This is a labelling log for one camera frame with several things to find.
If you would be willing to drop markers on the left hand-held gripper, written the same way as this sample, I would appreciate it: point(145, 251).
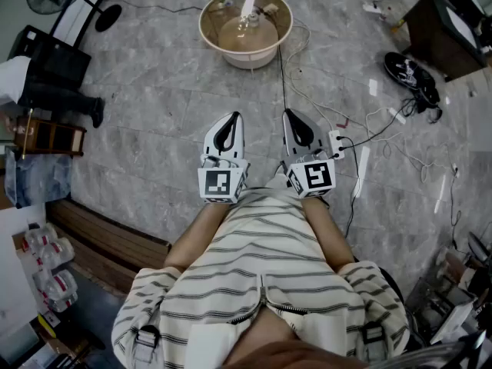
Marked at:
point(217, 183)

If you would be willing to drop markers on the wooden bench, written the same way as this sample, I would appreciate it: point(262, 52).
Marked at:
point(107, 244)

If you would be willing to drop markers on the black floor fan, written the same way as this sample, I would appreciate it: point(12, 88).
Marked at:
point(108, 17)

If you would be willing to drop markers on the small clear container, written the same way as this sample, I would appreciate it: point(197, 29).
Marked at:
point(251, 18)

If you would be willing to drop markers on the round glass-top table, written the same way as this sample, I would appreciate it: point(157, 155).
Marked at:
point(230, 48)

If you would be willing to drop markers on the blue denim cloth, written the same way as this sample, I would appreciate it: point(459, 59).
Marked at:
point(38, 177)

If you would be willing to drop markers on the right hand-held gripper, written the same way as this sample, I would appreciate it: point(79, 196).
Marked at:
point(317, 177)

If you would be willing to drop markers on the small wooden shelf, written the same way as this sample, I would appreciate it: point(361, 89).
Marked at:
point(50, 138)

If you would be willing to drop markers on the black bag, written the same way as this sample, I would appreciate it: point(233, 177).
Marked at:
point(409, 73)

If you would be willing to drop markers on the person's left forearm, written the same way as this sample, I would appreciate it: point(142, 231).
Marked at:
point(194, 240)

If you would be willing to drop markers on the dark wooden cabinet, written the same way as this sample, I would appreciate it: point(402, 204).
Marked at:
point(438, 37)

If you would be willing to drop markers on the person's right forearm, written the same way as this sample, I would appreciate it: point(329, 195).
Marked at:
point(330, 237)

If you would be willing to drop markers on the small beige box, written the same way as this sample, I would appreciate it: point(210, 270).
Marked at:
point(271, 7)

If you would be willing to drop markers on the striped white shirt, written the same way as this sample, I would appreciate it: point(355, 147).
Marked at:
point(261, 267)

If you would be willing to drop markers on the black cabinet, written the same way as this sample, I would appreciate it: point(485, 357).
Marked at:
point(57, 60)

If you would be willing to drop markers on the pack of water bottles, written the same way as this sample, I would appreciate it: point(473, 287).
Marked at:
point(52, 271)

